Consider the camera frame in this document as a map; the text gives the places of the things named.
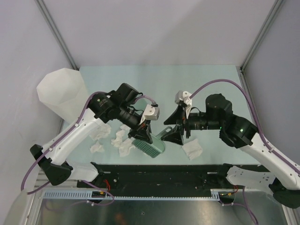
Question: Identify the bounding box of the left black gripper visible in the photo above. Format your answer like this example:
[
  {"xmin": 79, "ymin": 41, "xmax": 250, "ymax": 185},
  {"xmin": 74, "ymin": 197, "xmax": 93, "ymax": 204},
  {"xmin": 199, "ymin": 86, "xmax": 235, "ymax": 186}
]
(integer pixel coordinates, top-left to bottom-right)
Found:
[{"xmin": 117, "ymin": 104, "xmax": 153, "ymax": 143}]

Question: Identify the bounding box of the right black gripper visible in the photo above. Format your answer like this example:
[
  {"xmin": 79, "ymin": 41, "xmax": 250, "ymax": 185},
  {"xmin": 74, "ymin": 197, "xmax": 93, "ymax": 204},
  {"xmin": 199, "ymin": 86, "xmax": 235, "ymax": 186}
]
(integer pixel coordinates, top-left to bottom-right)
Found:
[{"xmin": 161, "ymin": 104, "xmax": 222, "ymax": 145}]

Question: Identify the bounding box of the green plastic dustpan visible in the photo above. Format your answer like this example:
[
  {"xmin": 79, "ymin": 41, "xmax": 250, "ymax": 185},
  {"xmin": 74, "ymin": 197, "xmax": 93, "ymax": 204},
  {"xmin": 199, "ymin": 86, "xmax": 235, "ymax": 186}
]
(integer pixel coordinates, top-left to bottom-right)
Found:
[{"xmin": 155, "ymin": 126, "xmax": 173, "ymax": 139}]

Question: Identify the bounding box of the green hand brush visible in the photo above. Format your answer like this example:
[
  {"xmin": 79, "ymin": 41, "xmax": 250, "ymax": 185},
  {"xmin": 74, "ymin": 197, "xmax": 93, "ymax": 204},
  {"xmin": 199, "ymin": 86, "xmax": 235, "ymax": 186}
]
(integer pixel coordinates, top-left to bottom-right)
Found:
[{"xmin": 132, "ymin": 134, "xmax": 166, "ymax": 158}]

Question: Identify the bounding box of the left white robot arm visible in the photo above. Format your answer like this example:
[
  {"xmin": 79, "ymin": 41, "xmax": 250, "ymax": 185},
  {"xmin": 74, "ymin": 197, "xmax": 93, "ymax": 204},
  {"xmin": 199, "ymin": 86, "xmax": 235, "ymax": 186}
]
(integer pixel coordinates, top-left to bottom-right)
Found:
[{"xmin": 30, "ymin": 83, "xmax": 159, "ymax": 188}]

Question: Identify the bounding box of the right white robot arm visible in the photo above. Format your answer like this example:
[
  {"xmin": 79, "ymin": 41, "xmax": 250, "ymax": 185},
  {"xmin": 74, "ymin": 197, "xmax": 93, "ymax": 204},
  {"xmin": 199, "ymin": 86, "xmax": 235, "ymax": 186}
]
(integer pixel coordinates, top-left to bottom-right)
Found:
[{"xmin": 161, "ymin": 94, "xmax": 300, "ymax": 209}]

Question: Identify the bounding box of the crumpled paper scrap top centre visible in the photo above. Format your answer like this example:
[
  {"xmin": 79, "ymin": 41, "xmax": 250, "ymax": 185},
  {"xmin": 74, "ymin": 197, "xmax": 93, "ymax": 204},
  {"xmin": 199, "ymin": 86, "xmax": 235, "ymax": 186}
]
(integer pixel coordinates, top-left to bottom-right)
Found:
[{"xmin": 120, "ymin": 124, "xmax": 130, "ymax": 130}]

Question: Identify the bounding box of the crumpled paper scrap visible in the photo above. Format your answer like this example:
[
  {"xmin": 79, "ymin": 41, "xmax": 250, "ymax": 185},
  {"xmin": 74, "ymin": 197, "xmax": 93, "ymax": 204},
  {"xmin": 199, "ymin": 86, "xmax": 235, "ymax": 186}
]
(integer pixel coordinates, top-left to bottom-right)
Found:
[
  {"xmin": 111, "ymin": 129, "xmax": 125, "ymax": 148},
  {"xmin": 90, "ymin": 124, "xmax": 111, "ymax": 141},
  {"xmin": 182, "ymin": 139, "xmax": 203, "ymax": 160},
  {"xmin": 120, "ymin": 124, "xmax": 130, "ymax": 130},
  {"xmin": 90, "ymin": 141, "xmax": 105, "ymax": 154},
  {"xmin": 118, "ymin": 138, "xmax": 135, "ymax": 158}
]

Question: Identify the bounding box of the crumpled paper scrap lower centre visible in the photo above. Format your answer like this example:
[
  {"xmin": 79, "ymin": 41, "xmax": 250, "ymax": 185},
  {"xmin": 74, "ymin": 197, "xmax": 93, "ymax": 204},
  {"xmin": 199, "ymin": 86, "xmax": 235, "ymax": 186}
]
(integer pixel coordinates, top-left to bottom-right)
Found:
[{"xmin": 118, "ymin": 138, "xmax": 135, "ymax": 158}]

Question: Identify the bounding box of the crumpled paper scrap right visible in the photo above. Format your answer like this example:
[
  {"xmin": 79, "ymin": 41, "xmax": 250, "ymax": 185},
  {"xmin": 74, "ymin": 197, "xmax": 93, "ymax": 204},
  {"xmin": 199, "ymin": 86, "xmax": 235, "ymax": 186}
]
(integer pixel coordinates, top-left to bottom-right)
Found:
[{"xmin": 182, "ymin": 139, "xmax": 203, "ymax": 160}]

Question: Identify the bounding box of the crumpled paper scrap far left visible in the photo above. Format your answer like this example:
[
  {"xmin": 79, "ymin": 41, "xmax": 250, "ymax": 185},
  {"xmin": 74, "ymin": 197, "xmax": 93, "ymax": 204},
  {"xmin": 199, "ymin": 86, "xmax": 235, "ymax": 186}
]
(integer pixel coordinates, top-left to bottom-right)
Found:
[{"xmin": 90, "ymin": 124, "xmax": 111, "ymax": 141}]

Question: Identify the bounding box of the crumpled paper scrap lower left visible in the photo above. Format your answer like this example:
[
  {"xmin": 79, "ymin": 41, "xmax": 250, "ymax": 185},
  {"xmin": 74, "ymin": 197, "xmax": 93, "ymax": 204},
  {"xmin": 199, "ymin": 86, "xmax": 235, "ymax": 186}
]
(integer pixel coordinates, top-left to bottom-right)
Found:
[{"xmin": 90, "ymin": 141, "xmax": 105, "ymax": 154}]

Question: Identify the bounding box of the white translucent waste bin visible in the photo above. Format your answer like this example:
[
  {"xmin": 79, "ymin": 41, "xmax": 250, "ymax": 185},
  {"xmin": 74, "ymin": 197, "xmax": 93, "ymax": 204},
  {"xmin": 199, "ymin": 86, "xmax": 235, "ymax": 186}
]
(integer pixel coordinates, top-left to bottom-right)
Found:
[{"xmin": 37, "ymin": 68, "xmax": 89, "ymax": 123}]

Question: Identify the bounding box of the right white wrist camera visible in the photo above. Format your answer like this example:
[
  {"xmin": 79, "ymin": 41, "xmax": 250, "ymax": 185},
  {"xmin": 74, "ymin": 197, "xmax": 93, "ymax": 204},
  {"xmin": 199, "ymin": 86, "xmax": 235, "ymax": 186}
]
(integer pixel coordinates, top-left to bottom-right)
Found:
[{"xmin": 175, "ymin": 90, "xmax": 192, "ymax": 119}]

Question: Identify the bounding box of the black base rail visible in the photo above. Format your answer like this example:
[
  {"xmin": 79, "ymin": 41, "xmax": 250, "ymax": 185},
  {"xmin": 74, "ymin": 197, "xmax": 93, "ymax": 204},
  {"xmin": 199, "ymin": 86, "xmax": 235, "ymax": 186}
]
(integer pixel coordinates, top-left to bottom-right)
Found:
[{"xmin": 92, "ymin": 164, "xmax": 234, "ymax": 198}]

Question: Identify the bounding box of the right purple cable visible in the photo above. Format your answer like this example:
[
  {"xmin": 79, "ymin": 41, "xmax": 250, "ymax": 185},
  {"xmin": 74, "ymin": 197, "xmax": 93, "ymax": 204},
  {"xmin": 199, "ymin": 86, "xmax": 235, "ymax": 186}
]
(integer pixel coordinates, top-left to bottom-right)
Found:
[{"xmin": 188, "ymin": 79, "xmax": 300, "ymax": 221}]

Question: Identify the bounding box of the grey slotted cable duct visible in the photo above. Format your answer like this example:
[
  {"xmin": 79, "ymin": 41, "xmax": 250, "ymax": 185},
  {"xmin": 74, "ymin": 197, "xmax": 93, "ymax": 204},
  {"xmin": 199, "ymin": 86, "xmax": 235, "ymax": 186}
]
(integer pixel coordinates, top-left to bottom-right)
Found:
[{"xmin": 42, "ymin": 188, "xmax": 236, "ymax": 201}]

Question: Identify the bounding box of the right aluminium frame post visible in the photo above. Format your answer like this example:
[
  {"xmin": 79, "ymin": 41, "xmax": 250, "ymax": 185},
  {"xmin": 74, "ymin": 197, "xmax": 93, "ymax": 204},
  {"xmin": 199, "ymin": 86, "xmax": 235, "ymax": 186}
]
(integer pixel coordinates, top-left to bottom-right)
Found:
[{"xmin": 240, "ymin": 0, "xmax": 285, "ymax": 71}]

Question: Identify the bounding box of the aluminium frame post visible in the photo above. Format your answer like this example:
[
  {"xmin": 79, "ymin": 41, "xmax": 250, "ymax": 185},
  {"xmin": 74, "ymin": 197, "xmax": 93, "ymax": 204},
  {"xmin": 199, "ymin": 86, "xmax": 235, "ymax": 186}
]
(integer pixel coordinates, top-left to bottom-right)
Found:
[
  {"xmin": 240, "ymin": 0, "xmax": 285, "ymax": 71},
  {"xmin": 34, "ymin": 0, "xmax": 79, "ymax": 71}
]

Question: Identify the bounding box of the left aluminium frame post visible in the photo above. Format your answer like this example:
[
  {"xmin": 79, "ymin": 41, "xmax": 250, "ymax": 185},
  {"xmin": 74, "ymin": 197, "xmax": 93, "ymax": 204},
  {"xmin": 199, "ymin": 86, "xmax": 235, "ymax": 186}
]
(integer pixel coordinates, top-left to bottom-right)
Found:
[{"xmin": 34, "ymin": 0, "xmax": 79, "ymax": 71}]

